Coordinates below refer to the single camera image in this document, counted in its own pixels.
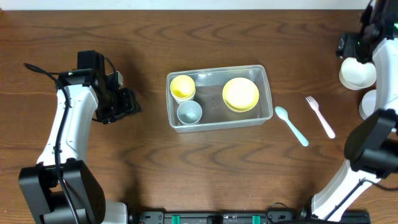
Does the pink plastic fork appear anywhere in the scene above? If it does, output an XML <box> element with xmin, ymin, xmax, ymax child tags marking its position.
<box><xmin>306</xmin><ymin>96</ymin><xmax>336</xmax><ymax>139</ymax></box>

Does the white plastic bowl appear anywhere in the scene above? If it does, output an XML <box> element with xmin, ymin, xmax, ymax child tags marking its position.
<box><xmin>339</xmin><ymin>57</ymin><xmax>377</xmax><ymax>90</ymax></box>

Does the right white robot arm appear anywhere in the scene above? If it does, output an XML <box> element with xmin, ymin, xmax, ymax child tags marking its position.
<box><xmin>299</xmin><ymin>0</ymin><xmax>397</xmax><ymax>223</ymax></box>

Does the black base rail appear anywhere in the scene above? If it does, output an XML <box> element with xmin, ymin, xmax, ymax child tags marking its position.
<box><xmin>133</xmin><ymin>208</ymin><xmax>371</xmax><ymax>224</ymax></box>

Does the yellow plastic cup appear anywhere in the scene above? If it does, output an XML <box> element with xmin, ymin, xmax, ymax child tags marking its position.
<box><xmin>170</xmin><ymin>75</ymin><xmax>196</xmax><ymax>105</ymax></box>

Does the clear plastic storage box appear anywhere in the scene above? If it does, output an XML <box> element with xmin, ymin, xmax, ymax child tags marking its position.
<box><xmin>166</xmin><ymin>65</ymin><xmax>273</xmax><ymax>133</ymax></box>

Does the grey plastic bowl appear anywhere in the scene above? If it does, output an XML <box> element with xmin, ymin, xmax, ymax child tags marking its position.
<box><xmin>359</xmin><ymin>90</ymin><xmax>376</xmax><ymax>120</ymax></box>

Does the mint green plastic spoon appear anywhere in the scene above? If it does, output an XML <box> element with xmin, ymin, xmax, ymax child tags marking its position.
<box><xmin>275</xmin><ymin>106</ymin><xmax>309</xmax><ymax>147</ymax></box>

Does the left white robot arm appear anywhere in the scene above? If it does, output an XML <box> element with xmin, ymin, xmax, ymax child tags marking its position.
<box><xmin>19</xmin><ymin>68</ymin><xmax>140</xmax><ymax>223</ymax></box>

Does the grey plastic cup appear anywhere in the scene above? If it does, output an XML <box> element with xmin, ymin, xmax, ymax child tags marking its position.
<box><xmin>177</xmin><ymin>101</ymin><xmax>203</xmax><ymax>125</ymax></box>

